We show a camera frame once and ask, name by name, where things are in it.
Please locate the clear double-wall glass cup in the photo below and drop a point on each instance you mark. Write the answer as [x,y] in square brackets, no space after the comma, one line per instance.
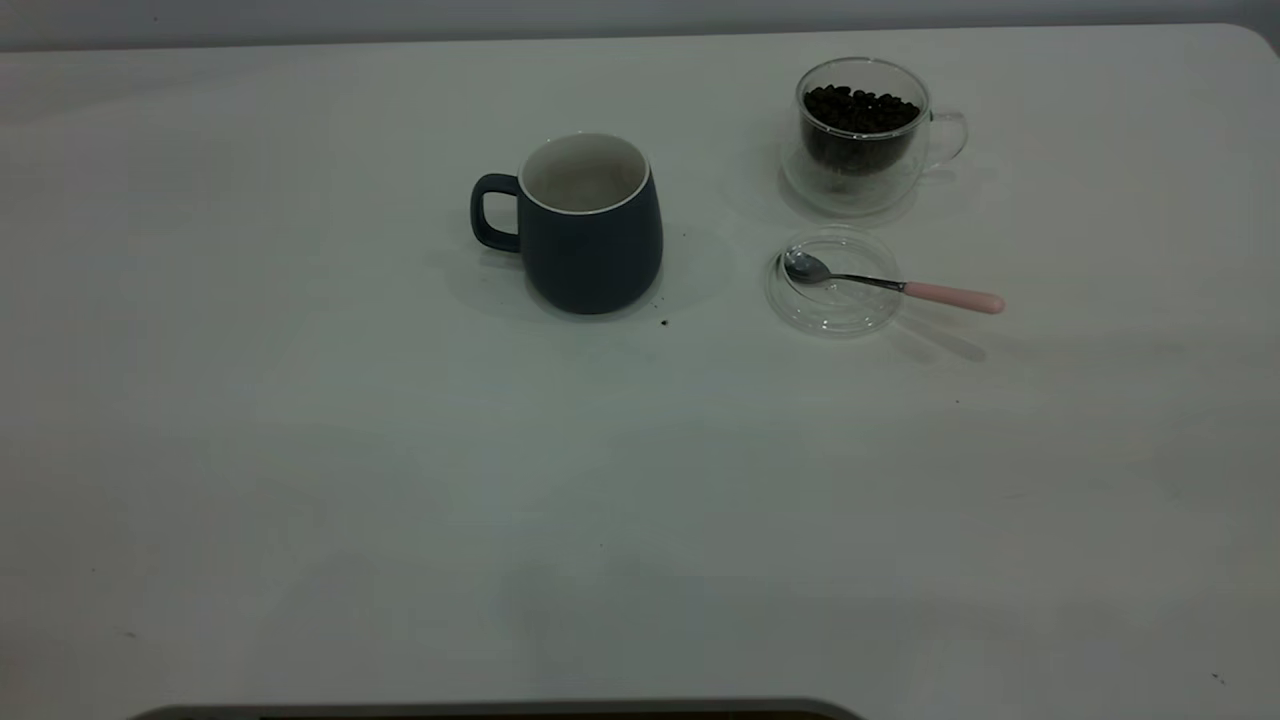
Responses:
[815,185]

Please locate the dark grey ceramic mug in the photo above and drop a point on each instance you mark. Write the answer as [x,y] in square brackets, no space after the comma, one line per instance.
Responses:
[590,260]

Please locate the clear round glass lid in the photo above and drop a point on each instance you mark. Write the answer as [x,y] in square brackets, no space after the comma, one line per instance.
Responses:
[835,310]

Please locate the roasted coffee beans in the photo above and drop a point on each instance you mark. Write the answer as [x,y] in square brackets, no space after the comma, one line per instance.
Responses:
[860,115]

